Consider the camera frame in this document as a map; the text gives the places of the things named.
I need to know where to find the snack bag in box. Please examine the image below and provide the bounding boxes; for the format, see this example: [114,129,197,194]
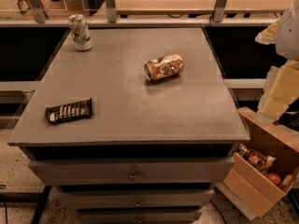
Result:
[238,144,276,175]

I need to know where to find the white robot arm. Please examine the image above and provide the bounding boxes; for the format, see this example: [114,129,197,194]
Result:
[255,0,299,120]

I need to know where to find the grey metal post left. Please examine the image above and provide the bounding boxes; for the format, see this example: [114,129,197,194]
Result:
[29,0,47,23]

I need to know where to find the black snack bar wrapper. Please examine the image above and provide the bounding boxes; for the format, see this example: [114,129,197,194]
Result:
[45,98,93,125]

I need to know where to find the orange soda can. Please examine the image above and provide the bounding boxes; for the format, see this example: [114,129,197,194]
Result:
[144,54,184,81]

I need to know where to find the top drawer metal handle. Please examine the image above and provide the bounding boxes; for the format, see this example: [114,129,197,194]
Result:
[128,171,138,182]

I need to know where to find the grey metal post middle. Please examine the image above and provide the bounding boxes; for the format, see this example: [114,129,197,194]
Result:
[106,0,118,23]

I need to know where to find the grey metal post right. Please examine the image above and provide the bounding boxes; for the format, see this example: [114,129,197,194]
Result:
[212,0,227,22]

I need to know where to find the grey drawer cabinet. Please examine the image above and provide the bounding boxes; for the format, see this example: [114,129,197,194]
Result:
[8,28,249,224]

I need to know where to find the middle drawer metal handle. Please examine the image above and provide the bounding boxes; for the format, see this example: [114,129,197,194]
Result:
[135,200,142,207]

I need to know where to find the green white soda can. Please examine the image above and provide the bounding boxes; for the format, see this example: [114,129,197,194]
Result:
[68,14,93,51]

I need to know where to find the grey metal post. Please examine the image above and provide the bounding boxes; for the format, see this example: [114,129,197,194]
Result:
[29,0,47,23]
[212,0,227,22]
[106,0,118,23]

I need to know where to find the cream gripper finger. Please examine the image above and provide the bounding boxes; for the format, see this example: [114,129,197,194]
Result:
[258,60,299,120]
[255,21,278,45]

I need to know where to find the red apple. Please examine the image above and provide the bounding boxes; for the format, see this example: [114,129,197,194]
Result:
[266,173,281,186]

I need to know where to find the cardboard box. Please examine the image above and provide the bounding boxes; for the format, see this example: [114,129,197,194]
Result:
[223,107,299,217]

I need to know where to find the black floor cable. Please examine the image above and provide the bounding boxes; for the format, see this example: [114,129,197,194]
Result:
[0,184,8,224]

